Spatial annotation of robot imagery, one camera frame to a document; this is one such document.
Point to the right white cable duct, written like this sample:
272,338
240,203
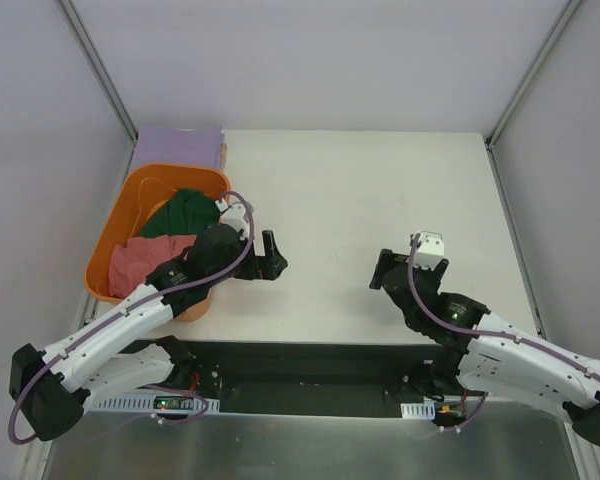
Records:
418,411

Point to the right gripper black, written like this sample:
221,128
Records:
393,272

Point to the white cable duct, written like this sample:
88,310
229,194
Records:
418,411
156,403

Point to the aluminium frame post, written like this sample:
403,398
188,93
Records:
547,46
98,67

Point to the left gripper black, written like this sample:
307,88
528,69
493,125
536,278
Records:
256,262

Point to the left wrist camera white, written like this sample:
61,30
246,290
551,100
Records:
235,215

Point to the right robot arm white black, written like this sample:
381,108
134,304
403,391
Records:
484,353

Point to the dark green t shirt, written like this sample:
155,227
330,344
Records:
187,212

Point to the right aluminium frame post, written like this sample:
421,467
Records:
547,46

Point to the left white cable duct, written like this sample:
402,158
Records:
156,403

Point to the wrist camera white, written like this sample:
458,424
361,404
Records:
235,215
429,249

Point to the pink red t shirt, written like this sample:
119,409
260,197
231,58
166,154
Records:
131,263

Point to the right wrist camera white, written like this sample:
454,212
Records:
429,249

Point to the orange plastic basket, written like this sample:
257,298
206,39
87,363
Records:
144,190

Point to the folded purple t shirt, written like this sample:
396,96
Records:
178,146

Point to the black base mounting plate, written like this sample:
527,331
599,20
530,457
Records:
305,379

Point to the folded beige t shirt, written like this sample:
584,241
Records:
223,151

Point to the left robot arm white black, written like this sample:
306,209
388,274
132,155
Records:
54,387

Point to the left aluminium frame post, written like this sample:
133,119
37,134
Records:
98,67

